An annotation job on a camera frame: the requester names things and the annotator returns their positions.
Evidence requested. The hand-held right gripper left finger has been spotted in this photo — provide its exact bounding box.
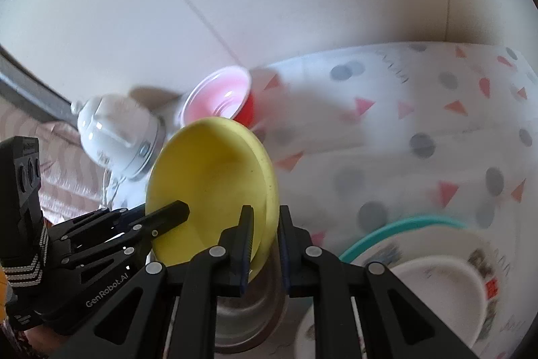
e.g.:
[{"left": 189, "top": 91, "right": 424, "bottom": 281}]
[{"left": 50, "top": 205, "right": 255, "bottom": 359}]

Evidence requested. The white plate with red print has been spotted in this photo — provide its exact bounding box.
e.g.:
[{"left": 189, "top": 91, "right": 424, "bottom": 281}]
[{"left": 294, "top": 222, "right": 506, "bottom": 359}]

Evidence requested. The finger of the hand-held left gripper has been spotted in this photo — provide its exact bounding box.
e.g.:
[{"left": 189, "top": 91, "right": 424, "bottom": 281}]
[
  {"left": 66, "top": 200, "right": 190, "bottom": 260},
  {"left": 58, "top": 204, "right": 146, "bottom": 245}
]

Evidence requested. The white floral plate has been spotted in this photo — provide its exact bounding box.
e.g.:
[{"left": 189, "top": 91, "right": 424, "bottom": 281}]
[{"left": 389, "top": 256, "right": 487, "bottom": 350}]

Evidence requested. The person's left forearm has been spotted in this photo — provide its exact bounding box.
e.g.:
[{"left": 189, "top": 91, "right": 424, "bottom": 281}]
[{"left": 0, "top": 321, "right": 26, "bottom": 359}]

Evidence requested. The white kettle cable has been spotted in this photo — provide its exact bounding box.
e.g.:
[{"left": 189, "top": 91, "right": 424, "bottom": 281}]
[{"left": 100, "top": 169, "right": 127, "bottom": 213}]

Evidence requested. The stainless steel bowl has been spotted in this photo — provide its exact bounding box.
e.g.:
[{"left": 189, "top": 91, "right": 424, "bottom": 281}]
[{"left": 168, "top": 247, "right": 292, "bottom": 355}]

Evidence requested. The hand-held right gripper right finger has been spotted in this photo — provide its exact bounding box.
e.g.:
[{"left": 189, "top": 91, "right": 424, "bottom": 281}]
[{"left": 278, "top": 205, "right": 480, "bottom": 359}]

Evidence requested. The yellow plastic bowl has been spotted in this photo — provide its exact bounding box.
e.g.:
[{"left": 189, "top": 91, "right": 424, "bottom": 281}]
[{"left": 145, "top": 117, "right": 279, "bottom": 283}]

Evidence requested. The grey window frame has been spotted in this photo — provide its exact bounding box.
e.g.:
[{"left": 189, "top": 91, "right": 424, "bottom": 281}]
[{"left": 0, "top": 43, "right": 81, "bottom": 125}]

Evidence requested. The red plastic bowl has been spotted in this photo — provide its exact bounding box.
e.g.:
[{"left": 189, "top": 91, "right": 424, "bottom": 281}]
[{"left": 182, "top": 66, "right": 257, "bottom": 132}]

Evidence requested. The pink striped cloth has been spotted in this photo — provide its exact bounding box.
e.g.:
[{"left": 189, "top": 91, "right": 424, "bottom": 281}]
[{"left": 0, "top": 98, "right": 111, "bottom": 226}]

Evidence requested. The white electric kettle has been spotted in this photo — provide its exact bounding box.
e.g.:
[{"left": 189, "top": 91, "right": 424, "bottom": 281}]
[{"left": 71, "top": 94, "right": 164, "bottom": 180}]

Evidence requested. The teal plate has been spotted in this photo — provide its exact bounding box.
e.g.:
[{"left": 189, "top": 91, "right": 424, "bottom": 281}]
[{"left": 338, "top": 215, "right": 470, "bottom": 264}]

